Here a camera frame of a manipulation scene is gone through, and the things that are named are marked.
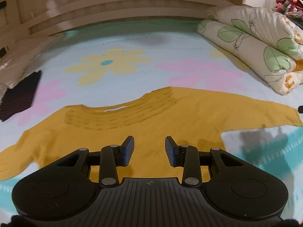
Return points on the beige wooden headboard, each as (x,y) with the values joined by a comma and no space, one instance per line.
(38,18)

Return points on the folded dark striped garment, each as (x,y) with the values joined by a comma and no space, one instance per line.
(20,97)

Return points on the mustard yellow knit sweater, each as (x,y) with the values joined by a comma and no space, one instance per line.
(193,116)

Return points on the floral white folded quilt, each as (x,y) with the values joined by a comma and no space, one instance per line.
(266,41)

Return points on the red bag on shelf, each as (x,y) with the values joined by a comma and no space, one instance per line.
(289,8)

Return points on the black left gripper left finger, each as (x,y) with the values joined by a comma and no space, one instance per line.
(111,157)

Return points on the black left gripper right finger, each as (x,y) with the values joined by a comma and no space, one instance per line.
(189,158)

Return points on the white pillow at bedside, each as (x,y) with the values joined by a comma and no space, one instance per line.
(20,57)

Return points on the flowered light blue bed sheet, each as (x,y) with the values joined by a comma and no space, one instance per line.
(115,63)

